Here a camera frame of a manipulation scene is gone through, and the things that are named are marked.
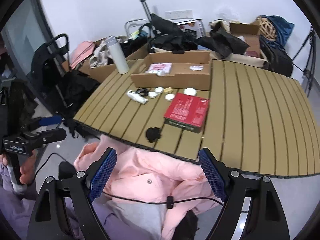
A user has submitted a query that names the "white lotion tube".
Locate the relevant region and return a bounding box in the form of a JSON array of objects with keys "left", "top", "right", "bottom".
[{"left": 126, "top": 90, "right": 148, "bottom": 105}]

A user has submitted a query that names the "black scrunchie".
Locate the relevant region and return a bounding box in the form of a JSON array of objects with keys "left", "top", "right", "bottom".
[{"left": 145, "top": 127, "right": 161, "bottom": 143}]

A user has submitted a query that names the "white pink cartoon tissue pack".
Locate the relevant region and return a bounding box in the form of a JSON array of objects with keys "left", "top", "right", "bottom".
[{"left": 146, "top": 63, "right": 172, "bottom": 74}]

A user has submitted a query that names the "white round container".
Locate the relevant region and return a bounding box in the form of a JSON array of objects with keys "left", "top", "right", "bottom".
[{"left": 165, "top": 93, "right": 175, "bottom": 101}]

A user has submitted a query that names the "small gold soap box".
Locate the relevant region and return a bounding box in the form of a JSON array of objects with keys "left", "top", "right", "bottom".
[{"left": 163, "top": 87, "right": 173, "bottom": 94}]

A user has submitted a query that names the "white cotton pad pack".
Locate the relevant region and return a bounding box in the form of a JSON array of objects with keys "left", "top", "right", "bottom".
[{"left": 156, "top": 70, "right": 167, "bottom": 76}]

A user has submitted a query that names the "red rectangular box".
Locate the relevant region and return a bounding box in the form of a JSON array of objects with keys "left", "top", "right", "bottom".
[{"left": 164, "top": 93, "right": 209, "bottom": 133}]

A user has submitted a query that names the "white round jar lid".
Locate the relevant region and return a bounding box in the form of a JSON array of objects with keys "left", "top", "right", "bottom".
[{"left": 148, "top": 91, "right": 158, "bottom": 99}]

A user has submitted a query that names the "white round jar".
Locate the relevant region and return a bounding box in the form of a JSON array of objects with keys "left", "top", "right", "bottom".
[{"left": 154, "top": 87, "right": 164, "bottom": 94}]

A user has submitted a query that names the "person's left hand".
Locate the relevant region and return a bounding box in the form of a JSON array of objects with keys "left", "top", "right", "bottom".
[{"left": 1, "top": 150, "right": 38, "bottom": 185}]

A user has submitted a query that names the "black trolley cart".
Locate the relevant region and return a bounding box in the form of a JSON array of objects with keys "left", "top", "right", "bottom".
[{"left": 27, "top": 34, "right": 79, "bottom": 139}]

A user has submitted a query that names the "pink jacket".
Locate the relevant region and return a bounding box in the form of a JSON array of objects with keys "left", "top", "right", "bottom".
[{"left": 74, "top": 135, "right": 222, "bottom": 239}]

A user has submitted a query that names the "beige cloth bag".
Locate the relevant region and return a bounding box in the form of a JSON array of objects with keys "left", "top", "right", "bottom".
[{"left": 89, "top": 39, "right": 113, "bottom": 68}]

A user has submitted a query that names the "white thermos bottle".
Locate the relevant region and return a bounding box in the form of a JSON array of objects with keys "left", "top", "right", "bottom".
[{"left": 106, "top": 36, "right": 129, "bottom": 75}]

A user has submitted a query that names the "black clothing pile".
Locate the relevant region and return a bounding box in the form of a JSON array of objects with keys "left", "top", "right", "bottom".
[{"left": 148, "top": 14, "right": 249, "bottom": 59}]

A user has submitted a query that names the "large cardboard tray box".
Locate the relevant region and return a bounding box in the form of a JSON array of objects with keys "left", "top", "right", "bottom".
[{"left": 131, "top": 50, "right": 211, "bottom": 90}]

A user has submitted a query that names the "white sticker on box floor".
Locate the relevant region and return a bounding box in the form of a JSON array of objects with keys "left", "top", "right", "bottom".
[{"left": 189, "top": 65, "right": 204, "bottom": 71}]

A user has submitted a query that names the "small open cardboard box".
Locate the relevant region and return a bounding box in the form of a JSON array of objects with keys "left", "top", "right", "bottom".
[{"left": 229, "top": 22, "right": 260, "bottom": 58}]

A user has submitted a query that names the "blue bag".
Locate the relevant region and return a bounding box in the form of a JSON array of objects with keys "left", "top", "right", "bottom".
[{"left": 257, "top": 15, "right": 295, "bottom": 50}]

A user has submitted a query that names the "black cable with clip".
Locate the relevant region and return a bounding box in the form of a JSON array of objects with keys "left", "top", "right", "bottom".
[{"left": 34, "top": 152, "right": 226, "bottom": 209}]

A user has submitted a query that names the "black camera tripod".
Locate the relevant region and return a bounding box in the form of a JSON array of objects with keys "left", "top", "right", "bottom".
[{"left": 291, "top": 26, "right": 317, "bottom": 98}]

